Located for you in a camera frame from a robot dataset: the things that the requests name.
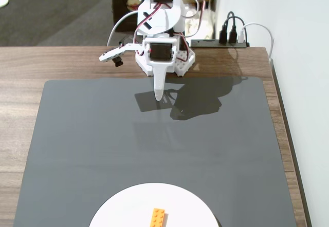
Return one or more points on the dark grey table mat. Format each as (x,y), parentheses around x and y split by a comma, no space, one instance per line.
(77,147)

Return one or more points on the white round object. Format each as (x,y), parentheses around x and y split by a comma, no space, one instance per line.
(3,1)

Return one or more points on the orange lego block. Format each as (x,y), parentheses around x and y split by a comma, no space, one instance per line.
(158,218)

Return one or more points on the black usb hub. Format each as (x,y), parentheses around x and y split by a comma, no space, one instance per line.
(205,43)

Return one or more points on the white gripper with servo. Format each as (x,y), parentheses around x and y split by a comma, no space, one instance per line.
(160,51)

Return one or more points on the white plastic bag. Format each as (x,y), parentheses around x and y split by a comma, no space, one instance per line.
(208,26)

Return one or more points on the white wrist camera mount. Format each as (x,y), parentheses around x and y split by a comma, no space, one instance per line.
(110,55)

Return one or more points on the dark brown cabinet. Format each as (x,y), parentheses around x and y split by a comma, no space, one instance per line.
(120,6)

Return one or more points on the white round plate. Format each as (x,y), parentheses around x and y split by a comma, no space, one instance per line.
(123,211)

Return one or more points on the round yellow red object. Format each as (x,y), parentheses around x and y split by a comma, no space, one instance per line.
(132,3)

